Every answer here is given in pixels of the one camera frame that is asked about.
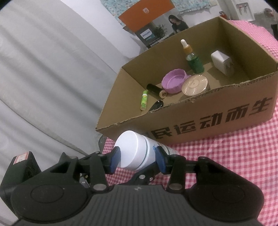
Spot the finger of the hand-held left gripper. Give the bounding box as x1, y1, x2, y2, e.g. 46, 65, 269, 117
130, 162, 160, 185

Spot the white charger plug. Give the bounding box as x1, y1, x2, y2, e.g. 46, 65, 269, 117
211, 50, 234, 77

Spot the green lip balm tube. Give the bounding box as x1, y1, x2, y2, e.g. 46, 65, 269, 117
140, 90, 149, 111

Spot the white curtain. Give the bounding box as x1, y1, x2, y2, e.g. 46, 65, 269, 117
0, 0, 150, 218

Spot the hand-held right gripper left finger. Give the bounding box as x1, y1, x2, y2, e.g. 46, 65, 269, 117
50, 146, 121, 193

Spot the orange printed appliance box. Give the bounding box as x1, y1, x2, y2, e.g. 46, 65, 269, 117
118, 0, 189, 49

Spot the gold-lid cosmetic jar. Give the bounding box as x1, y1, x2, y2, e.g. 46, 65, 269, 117
181, 74, 211, 96

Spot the green dropper bottle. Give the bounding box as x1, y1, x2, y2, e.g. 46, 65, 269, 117
180, 39, 205, 74

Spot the white water dispenser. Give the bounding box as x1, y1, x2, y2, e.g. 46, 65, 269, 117
230, 0, 255, 22

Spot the pink checked tablecloth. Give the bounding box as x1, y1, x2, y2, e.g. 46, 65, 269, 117
102, 19, 278, 226

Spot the white plastic bottle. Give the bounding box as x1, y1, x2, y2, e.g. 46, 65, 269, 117
113, 130, 181, 171

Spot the purple plastic lid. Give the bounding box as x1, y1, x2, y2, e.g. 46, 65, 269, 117
161, 69, 191, 94

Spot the black cylindrical tube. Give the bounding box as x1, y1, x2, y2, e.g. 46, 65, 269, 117
146, 84, 168, 99

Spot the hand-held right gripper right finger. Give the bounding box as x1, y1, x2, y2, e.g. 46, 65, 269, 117
155, 146, 229, 193

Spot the brown cardboard box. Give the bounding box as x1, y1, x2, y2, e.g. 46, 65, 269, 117
95, 16, 278, 146

